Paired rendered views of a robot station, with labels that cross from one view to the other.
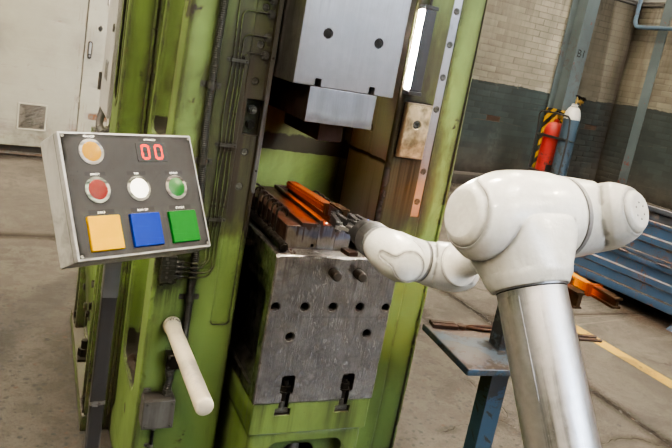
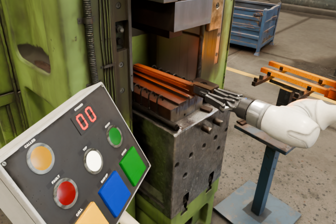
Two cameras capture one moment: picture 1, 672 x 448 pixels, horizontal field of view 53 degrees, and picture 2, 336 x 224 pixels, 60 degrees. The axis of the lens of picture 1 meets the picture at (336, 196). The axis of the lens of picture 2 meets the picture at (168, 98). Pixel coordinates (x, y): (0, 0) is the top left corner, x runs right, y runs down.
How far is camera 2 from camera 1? 1.06 m
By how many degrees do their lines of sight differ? 27
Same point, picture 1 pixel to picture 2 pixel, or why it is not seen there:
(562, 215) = not seen: outside the picture
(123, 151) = (66, 135)
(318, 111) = (181, 21)
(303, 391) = (193, 195)
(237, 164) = (118, 75)
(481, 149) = not seen: outside the picture
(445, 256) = (318, 115)
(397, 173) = (207, 41)
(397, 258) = (309, 136)
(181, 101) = (66, 43)
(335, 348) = (205, 165)
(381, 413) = not seen: hidden behind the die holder
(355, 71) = not seen: outside the picture
